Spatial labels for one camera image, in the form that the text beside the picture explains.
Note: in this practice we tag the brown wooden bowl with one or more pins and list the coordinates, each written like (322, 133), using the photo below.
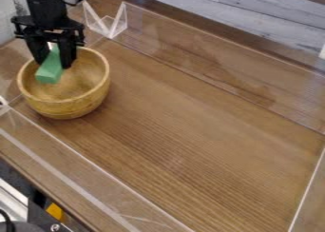
(81, 91)

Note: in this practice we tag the green rectangular block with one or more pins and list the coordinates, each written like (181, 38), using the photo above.
(50, 71)

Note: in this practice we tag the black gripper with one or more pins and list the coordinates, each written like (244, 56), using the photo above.
(48, 24)

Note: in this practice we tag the yellow tag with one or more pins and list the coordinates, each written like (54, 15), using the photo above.
(56, 211)

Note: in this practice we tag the clear acrylic enclosure wall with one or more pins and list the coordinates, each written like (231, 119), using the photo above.
(92, 195)

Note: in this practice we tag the clear acrylic corner bracket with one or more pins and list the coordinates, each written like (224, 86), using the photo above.
(108, 26)

